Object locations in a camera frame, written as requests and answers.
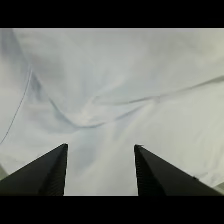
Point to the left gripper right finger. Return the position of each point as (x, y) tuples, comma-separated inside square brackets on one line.
[(160, 180)]

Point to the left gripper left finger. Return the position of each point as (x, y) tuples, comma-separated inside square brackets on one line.
[(43, 176)]

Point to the light blue shirt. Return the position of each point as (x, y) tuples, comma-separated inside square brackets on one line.
[(126, 83)]

